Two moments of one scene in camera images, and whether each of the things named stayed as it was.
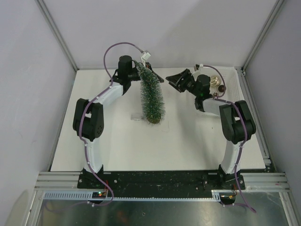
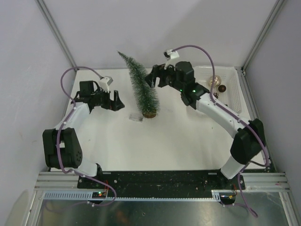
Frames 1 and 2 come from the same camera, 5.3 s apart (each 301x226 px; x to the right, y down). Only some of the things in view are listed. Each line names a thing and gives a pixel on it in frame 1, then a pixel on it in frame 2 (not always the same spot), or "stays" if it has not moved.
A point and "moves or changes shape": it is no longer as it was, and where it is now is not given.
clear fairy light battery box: x=136 y=117 stays
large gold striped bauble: x=215 y=81 stays
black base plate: x=160 y=181 stays
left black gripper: x=147 y=65 to x=115 y=105
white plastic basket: x=230 y=77 stays
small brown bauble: x=221 y=88 stays
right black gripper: x=177 y=82 to x=158 y=71
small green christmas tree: x=152 y=95 moves or changes shape
